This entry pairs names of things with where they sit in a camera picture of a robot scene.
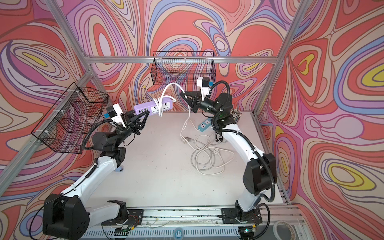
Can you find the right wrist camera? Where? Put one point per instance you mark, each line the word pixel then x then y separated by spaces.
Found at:
pixel 204 84

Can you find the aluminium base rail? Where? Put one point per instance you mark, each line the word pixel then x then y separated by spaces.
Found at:
pixel 182 222

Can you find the purple power strip with cord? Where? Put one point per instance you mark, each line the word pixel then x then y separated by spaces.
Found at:
pixel 159 105

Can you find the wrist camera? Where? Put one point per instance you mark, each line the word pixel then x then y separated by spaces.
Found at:
pixel 204 84
pixel 115 113

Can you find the black wire basket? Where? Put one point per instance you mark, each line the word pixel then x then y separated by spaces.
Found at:
pixel 66 124
pixel 182 67

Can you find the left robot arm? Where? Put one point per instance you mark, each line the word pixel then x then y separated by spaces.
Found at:
pixel 90 180

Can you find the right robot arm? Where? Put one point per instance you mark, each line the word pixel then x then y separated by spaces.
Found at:
pixel 260 175

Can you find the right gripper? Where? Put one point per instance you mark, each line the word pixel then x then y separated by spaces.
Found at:
pixel 194 95

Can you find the blue power strip with cord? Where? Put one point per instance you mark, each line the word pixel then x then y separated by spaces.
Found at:
pixel 208 158

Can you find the black wire basket back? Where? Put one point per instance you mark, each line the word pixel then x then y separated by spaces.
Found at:
pixel 182 67

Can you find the black wire basket left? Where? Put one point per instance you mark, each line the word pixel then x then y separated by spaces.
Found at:
pixel 66 124

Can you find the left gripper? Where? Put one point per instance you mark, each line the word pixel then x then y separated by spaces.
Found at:
pixel 132 125

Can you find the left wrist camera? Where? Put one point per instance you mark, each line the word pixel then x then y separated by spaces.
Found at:
pixel 115 113

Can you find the metal cup of pens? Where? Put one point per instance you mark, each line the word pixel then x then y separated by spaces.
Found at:
pixel 236 114

